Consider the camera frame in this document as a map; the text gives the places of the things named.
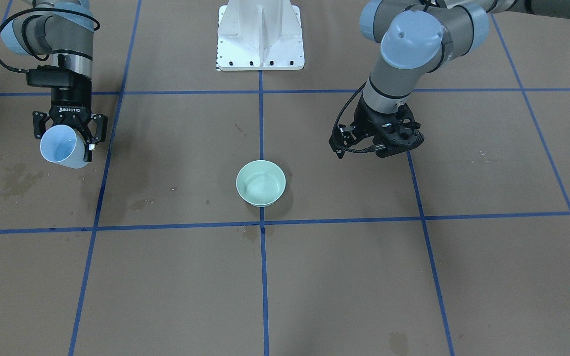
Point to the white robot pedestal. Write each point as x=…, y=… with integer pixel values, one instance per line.
x=259, y=35

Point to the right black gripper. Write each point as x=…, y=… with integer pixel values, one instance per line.
x=71, y=103

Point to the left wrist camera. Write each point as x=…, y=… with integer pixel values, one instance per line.
x=341, y=139

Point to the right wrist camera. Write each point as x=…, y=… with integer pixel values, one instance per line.
x=50, y=77

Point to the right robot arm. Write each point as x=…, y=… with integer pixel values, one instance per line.
x=59, y=34

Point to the mint green bowl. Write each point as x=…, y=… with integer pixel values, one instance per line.
x=260, y=183

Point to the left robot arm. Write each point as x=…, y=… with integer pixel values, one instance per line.
x=416, y=37

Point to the light blue plastic cup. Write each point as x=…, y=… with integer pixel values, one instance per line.
x=62, y=145

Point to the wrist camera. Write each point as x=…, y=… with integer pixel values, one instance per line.
x=50, y=77
x=341, y=139

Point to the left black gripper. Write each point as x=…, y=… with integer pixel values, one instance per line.
x=365, y=117

